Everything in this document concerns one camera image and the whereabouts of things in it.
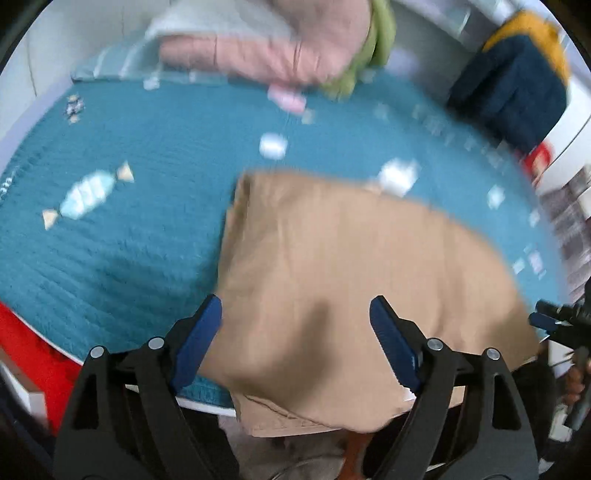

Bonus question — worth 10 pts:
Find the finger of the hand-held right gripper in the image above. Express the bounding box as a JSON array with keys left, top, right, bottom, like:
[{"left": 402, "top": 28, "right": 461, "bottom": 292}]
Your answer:
[{"left": 529, "top": 300, "right": 575, "bottom": 334}]

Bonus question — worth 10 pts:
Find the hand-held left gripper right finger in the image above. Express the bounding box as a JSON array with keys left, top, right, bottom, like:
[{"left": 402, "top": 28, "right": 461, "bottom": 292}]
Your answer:
[{"left": 365, "top": 295, "right": 539, "bottom": 480}]

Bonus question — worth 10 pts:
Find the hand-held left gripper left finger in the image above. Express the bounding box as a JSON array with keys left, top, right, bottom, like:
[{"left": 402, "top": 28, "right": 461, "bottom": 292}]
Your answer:
[{"left": 53, "top": 294, "right": 240, "bottom": 480}]

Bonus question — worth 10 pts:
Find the tan garment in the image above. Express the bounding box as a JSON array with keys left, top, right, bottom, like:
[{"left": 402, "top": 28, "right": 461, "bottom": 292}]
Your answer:
[{"left": 199, "top": 172, "right": 540, "bottom": 438}]

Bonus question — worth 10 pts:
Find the person's right hand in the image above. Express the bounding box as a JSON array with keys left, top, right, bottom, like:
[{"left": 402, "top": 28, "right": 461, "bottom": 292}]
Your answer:
[{"left": 566, "top": 362, "right": 583, "bottom": 407}]

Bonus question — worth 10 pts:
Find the teal quilted printed bedspread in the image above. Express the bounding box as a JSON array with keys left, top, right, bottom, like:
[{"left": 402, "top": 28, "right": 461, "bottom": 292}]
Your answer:
[{"left": 0, "top": 69, "right": 566, "bottom": 411}]

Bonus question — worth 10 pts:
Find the dark blue and mustard garment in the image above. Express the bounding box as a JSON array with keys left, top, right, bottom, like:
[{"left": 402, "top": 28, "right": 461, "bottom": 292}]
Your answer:
[{"left": 447, "top": 10, "right": 571, "bottom": 153}]

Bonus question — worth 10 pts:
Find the light striped pillow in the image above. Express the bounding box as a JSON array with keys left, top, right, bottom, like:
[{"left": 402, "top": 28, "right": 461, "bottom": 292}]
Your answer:
[{"left": 71, "top": 39, "right": 232, "bottom": 88}]

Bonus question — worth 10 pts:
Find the green cloth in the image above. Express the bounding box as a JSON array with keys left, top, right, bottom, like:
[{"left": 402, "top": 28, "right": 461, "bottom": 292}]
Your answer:
[{"left": 318, "top": 0, "right": 397, "bottom": 100}]

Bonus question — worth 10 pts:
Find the pink padded jacket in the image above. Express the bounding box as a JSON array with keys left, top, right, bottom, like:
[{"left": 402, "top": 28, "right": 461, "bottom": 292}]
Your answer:
[{"left": 159, "top": 0, "right": 372, "bottom": 86}]

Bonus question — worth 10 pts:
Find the red bed frame side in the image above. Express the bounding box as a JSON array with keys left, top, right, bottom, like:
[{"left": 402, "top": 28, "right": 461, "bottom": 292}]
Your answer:
[{"left": 0, "top": 302, "right": 84, "bottom": 435}]

